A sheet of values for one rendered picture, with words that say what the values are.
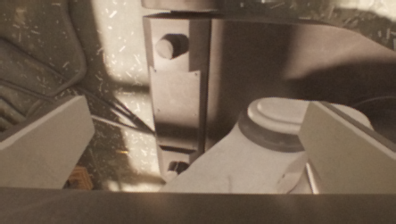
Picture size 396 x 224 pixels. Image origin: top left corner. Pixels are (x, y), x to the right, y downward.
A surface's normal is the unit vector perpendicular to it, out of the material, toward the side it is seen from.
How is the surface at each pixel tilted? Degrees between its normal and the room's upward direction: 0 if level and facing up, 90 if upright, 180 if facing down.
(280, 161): 90
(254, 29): 0
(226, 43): 0
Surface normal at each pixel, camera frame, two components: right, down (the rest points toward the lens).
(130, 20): -0.20, 0.50
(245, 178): 0.03, -0.86
